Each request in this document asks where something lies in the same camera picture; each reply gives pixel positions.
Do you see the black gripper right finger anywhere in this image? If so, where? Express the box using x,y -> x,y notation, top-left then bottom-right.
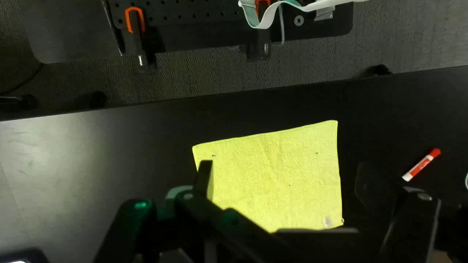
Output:
354,162 -> 399,229

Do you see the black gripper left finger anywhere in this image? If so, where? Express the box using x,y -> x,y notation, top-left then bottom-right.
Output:
193,160 -> 212,198

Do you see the yellow microfiber towel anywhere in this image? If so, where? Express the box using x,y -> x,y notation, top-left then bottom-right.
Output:
192,119 -> 344,232

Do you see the red and white marker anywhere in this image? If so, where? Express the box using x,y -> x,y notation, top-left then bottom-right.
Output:
402,147 -> 442,182

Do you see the black perforated mounting board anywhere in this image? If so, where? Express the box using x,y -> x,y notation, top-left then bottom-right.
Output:
103,0 -> 357,55

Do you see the white ribbon cable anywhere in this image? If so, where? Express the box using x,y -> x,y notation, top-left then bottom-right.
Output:
237,0 -> 367,30

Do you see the orange handled tool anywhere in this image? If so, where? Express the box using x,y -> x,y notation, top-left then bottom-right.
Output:
125,5 -> 146,67

